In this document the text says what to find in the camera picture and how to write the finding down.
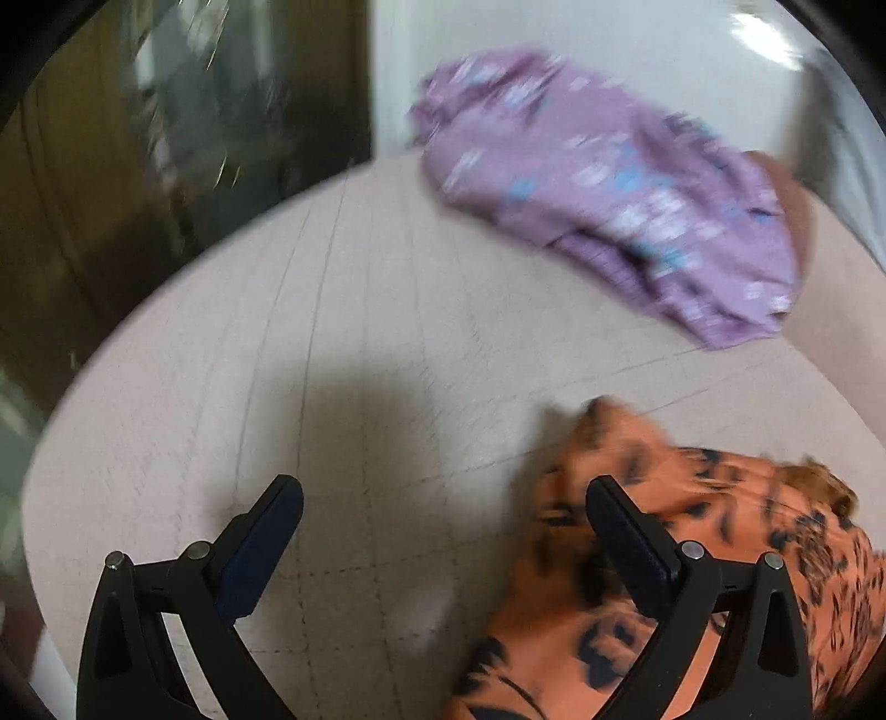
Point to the purple floral garment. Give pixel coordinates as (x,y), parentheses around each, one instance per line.
(588,187)

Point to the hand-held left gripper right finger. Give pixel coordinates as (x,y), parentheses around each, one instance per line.
(633,547)

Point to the grey pillow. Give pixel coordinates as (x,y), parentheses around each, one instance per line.
(841,138)

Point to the wooden door with glass pane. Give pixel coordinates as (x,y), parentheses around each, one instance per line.
(138,173)

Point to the orange black floral blouse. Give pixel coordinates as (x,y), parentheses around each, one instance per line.
(727,554)

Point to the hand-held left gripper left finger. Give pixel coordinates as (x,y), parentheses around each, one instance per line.
(266,540)

